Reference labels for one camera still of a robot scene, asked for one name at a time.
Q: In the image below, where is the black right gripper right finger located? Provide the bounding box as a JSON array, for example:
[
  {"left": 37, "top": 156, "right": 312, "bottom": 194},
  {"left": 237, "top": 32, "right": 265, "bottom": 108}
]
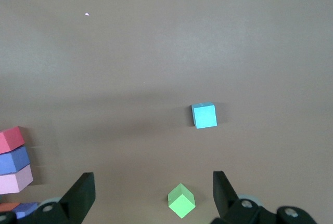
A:
[{"left": 210, "top": 170, "right": 317, "bottom": 224}]

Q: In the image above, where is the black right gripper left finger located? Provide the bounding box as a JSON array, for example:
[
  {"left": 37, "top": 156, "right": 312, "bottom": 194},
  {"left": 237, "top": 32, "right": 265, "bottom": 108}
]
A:
[{"left": 0, "top": 172, "right": 96, "bottom": 224}]

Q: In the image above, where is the purple foam cube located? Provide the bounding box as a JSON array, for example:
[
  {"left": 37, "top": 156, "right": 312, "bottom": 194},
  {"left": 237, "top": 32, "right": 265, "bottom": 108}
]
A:
[
  {"left": 11, "top": 202, "right": 41, "bottom": 220},
  {"left": 0, "top": 146, "right": 31, "bottom": 176}
]

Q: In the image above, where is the pink foam cube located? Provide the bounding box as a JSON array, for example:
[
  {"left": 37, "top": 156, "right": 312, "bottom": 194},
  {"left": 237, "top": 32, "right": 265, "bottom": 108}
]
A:
[{"left": 0, "top": 164, "right": 34, "bottom": 195}]

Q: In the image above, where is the orange foam cube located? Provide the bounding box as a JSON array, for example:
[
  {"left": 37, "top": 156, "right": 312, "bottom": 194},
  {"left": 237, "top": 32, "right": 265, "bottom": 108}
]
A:
[{"left": 0, "top": 202, "right": 21, "bottom": 213}]

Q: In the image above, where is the red foam cube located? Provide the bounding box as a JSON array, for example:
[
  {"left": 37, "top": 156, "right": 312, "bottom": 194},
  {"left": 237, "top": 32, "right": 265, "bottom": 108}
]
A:
[{"left": 0, "top": 126, "right": 26, "bottom": 155}]

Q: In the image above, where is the green foam cube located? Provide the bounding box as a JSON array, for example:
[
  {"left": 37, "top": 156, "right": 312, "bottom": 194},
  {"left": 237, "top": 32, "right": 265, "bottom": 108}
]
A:
[{"left": 167, "top": 182, "right": 196, "bottom": 219}]

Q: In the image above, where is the light blue foam cube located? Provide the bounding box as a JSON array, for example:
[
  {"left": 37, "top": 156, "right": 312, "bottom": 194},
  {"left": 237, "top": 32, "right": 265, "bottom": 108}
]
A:
[{"left": 191, "top": 101, "right": 218, "bottom": 129}]

